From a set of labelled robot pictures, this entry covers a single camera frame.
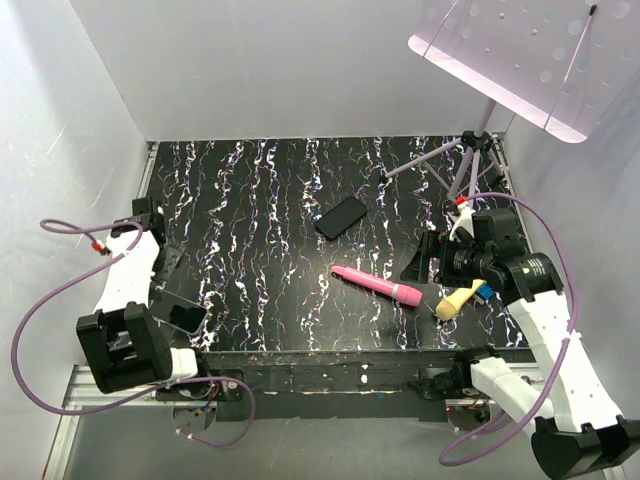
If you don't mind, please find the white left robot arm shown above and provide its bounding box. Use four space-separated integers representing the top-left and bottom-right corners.
76 197 213 400

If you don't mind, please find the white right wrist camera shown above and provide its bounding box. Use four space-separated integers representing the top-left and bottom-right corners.
447 196 475 244

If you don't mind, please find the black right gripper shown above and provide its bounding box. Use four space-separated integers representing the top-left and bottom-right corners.
399 229 491 289

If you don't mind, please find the lilac music stand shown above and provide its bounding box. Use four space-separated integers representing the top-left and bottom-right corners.
380 1 639 198

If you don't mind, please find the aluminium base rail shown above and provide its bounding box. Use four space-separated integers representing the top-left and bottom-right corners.
42 366 209 479

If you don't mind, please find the blue toy brick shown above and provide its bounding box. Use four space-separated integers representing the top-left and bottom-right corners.
474 283 494 304

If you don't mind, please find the phone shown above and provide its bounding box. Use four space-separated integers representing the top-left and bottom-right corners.
149 290 208 335

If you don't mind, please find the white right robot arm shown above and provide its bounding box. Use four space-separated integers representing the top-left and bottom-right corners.
401 208 639 479

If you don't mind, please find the black smartphone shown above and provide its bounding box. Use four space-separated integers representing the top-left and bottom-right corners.
315 196 367 240

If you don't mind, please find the pink toy microphone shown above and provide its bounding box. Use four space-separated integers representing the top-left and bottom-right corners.
331 266 422 307

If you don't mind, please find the cream wooden toy microphone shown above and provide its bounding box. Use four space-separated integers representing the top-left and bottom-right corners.
435 280 486 321

